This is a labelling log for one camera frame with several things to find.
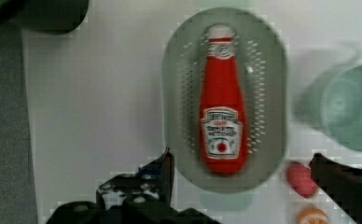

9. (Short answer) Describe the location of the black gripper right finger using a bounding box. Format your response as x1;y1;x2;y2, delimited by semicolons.
309;153;362;224

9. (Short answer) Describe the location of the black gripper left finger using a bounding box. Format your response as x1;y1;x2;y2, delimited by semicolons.
96;147;174;210

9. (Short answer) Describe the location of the red felt ketchup bottle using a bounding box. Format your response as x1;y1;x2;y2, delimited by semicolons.
199;24;247;175

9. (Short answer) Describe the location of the green oval strainer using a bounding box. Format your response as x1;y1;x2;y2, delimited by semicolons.
161;7;287;193

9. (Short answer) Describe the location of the orange felt slice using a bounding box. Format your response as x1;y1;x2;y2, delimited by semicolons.
297;207;328;224

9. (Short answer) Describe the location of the red felt tomato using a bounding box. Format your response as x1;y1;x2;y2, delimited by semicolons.
285;161;317;198

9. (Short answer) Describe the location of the teal metal cup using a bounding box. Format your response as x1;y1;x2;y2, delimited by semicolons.
294;57;362;152

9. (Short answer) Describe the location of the black cylinder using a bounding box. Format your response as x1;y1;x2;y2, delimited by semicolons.
0;0;90;35

